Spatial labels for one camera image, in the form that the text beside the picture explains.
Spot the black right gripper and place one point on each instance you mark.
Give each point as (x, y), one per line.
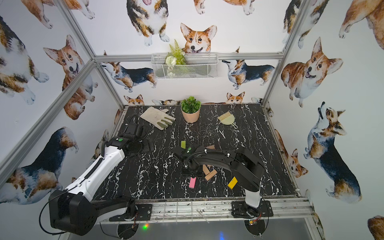
(197, 173)

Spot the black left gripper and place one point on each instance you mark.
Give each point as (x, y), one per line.
(132, 129)

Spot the lime green block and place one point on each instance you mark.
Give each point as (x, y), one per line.
(183, 144)

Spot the long wooden block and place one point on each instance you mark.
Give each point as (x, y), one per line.
(206, 170)

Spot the pink block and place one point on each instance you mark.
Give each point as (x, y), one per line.
(192, 183)

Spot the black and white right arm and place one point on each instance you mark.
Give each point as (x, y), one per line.
(247, 168)

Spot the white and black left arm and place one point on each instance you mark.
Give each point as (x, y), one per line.
(74, 209)

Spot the white and green work glove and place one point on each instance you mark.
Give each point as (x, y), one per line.
(159, 118)

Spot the wooden block numbered twelve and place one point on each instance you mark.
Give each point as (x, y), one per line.
(210, 175)

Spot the pink plant pot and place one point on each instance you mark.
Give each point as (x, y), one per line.
(191, 118)

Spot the large yellow block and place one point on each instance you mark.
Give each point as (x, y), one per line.
(233, 183)

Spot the green artificial potted plant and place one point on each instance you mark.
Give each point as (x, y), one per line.
(190, 105)

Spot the fern and white flower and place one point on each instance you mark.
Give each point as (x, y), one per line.
(175, 61)

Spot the aluminium front rail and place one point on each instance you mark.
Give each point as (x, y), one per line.
(210, 211)

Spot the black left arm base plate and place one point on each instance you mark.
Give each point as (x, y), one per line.
(140, 212)

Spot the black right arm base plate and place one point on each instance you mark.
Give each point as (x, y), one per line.
(252, 208)

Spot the white wire wall basket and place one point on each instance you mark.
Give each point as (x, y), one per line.
(188, 66)

